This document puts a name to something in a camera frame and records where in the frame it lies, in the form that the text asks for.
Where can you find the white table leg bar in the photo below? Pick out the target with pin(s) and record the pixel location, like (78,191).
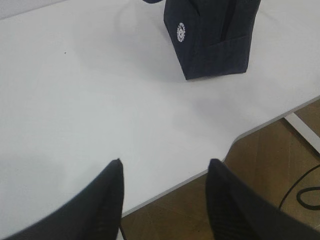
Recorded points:
(304,130)

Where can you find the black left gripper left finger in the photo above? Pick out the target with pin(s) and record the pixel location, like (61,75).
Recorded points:
(36,203)

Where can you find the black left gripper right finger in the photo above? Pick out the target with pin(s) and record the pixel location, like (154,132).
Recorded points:
(236,212)

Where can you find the dark navy fabric lunch bag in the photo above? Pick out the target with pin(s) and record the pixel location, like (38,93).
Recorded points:
(211,38)

